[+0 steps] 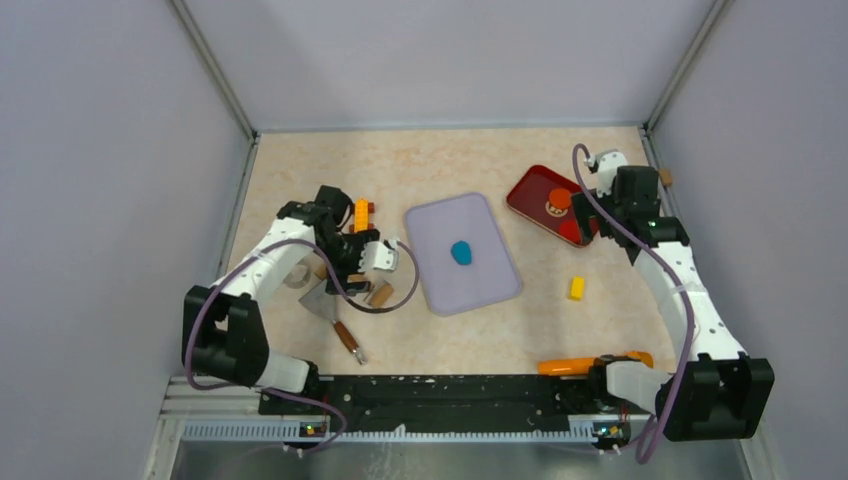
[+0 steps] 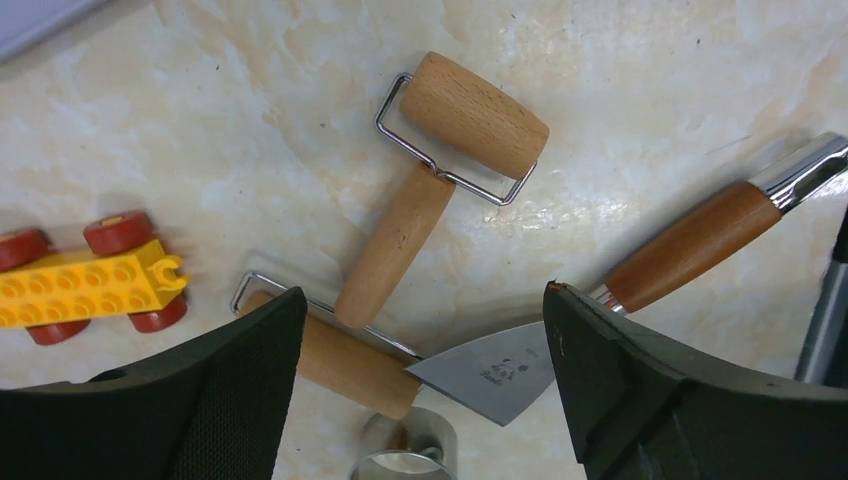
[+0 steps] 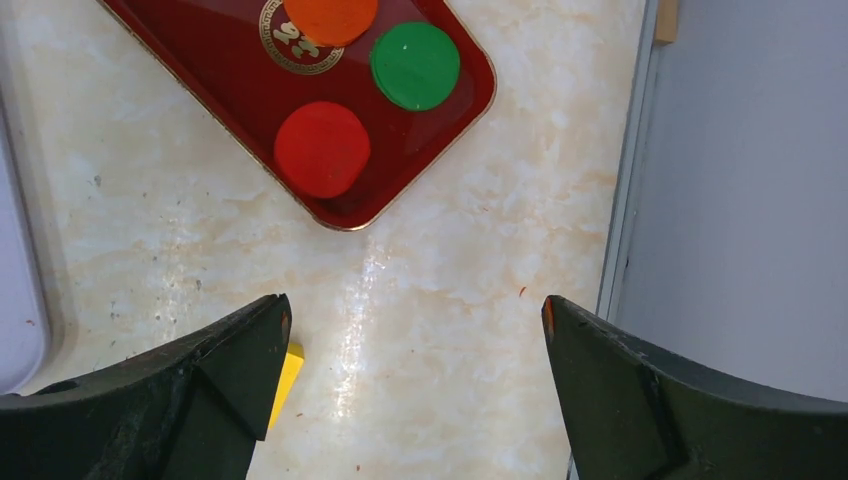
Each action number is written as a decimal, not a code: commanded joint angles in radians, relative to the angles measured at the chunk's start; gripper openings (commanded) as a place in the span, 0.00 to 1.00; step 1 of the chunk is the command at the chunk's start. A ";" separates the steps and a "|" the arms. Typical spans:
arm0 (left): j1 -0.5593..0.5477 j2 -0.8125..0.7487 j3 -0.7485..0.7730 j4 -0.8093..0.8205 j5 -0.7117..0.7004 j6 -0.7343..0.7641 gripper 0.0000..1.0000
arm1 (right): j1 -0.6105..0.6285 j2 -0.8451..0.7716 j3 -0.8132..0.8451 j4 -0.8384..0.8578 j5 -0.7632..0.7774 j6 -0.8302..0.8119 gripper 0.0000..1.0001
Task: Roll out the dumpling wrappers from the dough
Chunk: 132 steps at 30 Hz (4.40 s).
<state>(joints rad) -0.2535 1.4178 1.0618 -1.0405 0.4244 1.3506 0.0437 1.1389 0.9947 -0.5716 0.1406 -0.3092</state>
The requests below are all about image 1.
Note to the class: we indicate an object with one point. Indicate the orange carrot toy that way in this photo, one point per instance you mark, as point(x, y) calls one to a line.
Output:
point(581, 366)

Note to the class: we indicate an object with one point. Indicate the wooden rolling pin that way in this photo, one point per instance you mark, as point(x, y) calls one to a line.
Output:
point(378, 292)

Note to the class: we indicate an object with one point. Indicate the yellow block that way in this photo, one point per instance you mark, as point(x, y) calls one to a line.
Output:
point(577, 288)

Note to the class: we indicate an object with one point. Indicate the blue dough piece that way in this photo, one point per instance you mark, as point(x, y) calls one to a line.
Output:
point(461, 253)

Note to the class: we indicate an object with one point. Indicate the small wooden block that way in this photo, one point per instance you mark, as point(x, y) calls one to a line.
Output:
point(665, 177)

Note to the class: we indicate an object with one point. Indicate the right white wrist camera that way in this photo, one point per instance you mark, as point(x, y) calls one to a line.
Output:
point(608, 162)

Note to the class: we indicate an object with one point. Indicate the red dough disc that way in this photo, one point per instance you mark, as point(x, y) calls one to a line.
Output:
point(570, 231)

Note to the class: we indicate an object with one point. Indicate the orange dough disc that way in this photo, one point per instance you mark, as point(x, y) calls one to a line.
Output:
point(560, 199)

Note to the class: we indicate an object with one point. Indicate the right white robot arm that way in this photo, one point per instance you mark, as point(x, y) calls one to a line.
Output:
point(718, 391)

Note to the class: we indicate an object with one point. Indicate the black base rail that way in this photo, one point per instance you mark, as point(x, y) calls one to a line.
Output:
point(450, 403)

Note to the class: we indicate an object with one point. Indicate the lavender plastic tray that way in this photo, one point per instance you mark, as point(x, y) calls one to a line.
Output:
point(449, 288)

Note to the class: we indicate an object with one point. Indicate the metal scraper wooden handle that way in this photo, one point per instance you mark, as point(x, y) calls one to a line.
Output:
point(323, 305)

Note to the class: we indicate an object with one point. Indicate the orange toy car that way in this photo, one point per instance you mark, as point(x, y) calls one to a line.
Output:
point(363, 211)

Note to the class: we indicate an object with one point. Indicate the round metal cutter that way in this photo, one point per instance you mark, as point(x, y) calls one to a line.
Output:
point(299, 276)

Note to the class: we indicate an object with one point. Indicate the red plate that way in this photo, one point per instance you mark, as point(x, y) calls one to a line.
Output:
point(529, 199)

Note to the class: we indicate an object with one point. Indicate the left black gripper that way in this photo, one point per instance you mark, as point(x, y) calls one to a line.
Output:
point(358, 240)

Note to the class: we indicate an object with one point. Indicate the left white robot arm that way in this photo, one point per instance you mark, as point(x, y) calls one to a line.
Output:
point(223, 330)

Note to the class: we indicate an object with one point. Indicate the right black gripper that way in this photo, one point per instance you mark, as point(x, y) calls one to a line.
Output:
point(584, 209)

